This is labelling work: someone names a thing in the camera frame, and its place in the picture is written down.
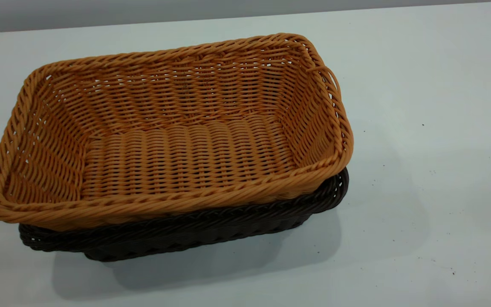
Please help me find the orange woven wicker basket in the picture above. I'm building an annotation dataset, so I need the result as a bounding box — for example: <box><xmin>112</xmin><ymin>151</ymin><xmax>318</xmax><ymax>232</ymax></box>
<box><xmin>0</xmin><ymin>33</ymin><xmax>354</xmax><ymax>232</ymax></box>

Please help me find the black woven wicker basket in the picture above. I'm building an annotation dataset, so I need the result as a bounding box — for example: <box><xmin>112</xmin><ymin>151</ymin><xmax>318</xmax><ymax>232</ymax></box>
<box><xmin>18</xmin><ymin>167</ymin><xmax>349</xmax><ymax>262</ymax></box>

